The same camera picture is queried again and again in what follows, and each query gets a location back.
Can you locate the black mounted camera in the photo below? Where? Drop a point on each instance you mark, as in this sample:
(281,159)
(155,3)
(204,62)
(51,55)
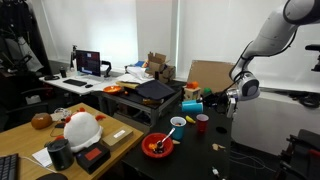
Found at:
(315,47)

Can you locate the small wrapped candy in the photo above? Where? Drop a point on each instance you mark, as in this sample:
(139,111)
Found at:
(215,172)

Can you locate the brown cardboard sheet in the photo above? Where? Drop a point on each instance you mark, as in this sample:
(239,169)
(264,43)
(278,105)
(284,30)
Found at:
(210,75)

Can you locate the black computer mouse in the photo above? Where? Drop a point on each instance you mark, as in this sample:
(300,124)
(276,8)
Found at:
(88,86)

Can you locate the large cardboard scrap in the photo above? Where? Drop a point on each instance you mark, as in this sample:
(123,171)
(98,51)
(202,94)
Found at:
(216,146)

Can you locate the red bowl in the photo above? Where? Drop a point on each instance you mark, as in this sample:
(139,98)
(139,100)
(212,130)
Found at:
(148,154)

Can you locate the open cardboard box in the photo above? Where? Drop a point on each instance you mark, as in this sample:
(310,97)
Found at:
(160,68)

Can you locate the crumpled clear plastic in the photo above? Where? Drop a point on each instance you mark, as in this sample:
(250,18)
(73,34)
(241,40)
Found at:
(60,114)

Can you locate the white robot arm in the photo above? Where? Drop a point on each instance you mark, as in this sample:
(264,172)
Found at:
(273,36)

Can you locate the black armchair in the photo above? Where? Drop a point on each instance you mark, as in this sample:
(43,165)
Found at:
(20,115)

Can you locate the black headset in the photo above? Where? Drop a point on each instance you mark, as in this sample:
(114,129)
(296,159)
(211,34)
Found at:
(51,77)

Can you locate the black metal stand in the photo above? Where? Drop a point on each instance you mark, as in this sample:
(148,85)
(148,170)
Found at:
(300,156)

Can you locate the green toy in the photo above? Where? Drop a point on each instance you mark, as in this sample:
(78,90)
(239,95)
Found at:
(207,91)

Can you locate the small cardboard scrap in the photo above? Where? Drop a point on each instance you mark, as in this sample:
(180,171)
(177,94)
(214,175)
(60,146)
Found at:
(176,142)

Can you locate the black mug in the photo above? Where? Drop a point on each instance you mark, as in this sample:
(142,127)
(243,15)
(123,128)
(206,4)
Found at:
(60,155)
(63,72)

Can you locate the hanging clothing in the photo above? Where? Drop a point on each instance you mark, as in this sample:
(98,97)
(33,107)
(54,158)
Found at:
(21,50)

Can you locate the black webcam stand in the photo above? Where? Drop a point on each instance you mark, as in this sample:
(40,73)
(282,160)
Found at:
(73,56)

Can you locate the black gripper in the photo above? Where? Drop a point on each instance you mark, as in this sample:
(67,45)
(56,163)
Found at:
(218,101)

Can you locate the white paper sheet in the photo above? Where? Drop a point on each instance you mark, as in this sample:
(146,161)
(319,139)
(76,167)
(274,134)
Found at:
(41,156)

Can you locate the white plush chicken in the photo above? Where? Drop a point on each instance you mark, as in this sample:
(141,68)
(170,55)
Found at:
(81,131)

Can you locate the orange toy ball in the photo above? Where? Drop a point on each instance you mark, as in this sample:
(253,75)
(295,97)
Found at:
(192,85)

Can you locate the white paper pile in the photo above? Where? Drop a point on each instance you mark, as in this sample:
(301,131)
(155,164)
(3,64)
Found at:
(138,72)

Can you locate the black box red label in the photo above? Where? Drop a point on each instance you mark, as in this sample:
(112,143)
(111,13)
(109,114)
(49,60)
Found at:
(93,156)

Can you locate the yellow toy banana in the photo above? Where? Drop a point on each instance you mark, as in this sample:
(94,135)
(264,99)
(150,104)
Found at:
(190,119)

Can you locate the small orange candy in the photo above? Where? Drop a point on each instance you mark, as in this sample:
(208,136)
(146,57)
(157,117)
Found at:
(152,146)

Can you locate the metal spoon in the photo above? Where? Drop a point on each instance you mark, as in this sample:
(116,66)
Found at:
(168,135)

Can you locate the orange bowl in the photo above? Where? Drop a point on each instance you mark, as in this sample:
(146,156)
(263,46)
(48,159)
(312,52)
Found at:
(112,89)

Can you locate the brown ball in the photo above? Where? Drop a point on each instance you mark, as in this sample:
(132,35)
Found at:
(41,120)

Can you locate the monitor showing red window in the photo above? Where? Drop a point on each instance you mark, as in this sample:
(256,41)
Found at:
(88,62)

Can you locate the white desk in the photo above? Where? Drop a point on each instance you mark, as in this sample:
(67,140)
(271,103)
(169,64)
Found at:
(100,83)

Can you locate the white side table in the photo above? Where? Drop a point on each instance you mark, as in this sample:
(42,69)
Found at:
(273,130)

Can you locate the black keyboard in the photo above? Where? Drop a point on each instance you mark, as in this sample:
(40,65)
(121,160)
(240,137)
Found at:
(8,166)
(75,82)

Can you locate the red plastic cup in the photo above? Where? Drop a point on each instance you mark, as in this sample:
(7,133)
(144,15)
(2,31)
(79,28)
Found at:
(202,126)

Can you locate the wooden toy box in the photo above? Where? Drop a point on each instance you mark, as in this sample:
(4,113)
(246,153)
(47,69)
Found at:
(192,94)

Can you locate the small tan cardboard box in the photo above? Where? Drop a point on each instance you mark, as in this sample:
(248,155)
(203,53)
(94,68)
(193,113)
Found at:
(116,136)

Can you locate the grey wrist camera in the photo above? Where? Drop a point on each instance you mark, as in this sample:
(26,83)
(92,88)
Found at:
(231,107)

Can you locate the blue plastic cup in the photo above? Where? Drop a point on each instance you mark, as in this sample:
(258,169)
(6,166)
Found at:
(178,131)
(191,106)

